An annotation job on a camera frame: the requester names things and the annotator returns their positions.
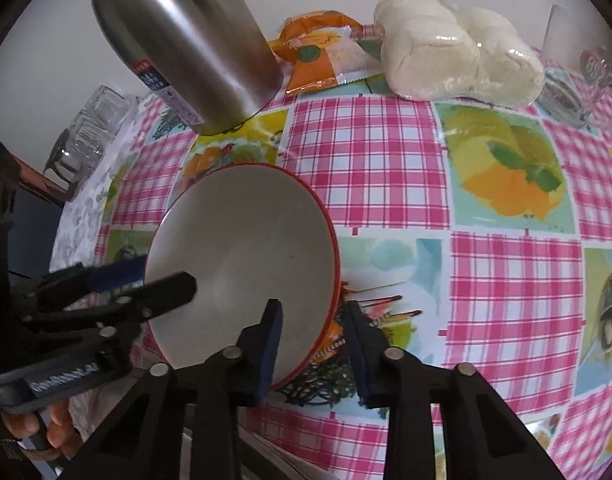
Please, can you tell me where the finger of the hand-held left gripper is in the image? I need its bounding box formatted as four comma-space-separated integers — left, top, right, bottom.
23, 271, 198, 334
36, 255, 149, 312

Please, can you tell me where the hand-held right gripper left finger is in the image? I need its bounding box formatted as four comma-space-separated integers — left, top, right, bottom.
61, 299, 285, 480

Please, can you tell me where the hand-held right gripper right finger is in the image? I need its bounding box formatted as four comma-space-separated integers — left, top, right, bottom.
342, 302, 566, 480

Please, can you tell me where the strawberry print bowl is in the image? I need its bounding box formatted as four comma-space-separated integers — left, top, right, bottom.
143, 162, 343, 392

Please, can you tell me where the person's left hand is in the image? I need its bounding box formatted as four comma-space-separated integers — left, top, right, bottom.
5, 399, 83, 462

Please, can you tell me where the grey floral cloth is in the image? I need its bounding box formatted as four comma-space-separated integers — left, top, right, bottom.
51, 92, 152, 461

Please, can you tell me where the dark cabinet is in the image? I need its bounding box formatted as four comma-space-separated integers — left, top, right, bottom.
8, 155, 69, 286

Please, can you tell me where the clear drinking glass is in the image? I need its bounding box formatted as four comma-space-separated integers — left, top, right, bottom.
66, 110, 122, 161
83, 85, 139, 133

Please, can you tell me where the pink checkered tablecloth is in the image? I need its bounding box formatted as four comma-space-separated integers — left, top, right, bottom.
93, 20, 612, 480

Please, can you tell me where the stainless steel thermos jug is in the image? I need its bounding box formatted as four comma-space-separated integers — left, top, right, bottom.
72, 0, 285, 136

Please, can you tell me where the orange snack packet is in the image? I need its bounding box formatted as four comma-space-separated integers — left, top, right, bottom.
266, 10, 384, 97

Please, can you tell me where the bag of steamed buns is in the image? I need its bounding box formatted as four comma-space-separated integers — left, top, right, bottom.
375, 0, 545, 108

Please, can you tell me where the clear glass mug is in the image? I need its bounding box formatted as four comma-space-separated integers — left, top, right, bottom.
538, 4, 612, 131

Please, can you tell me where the glass carafe with dark handle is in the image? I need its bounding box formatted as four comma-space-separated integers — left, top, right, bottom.
43, 130, 107, 196

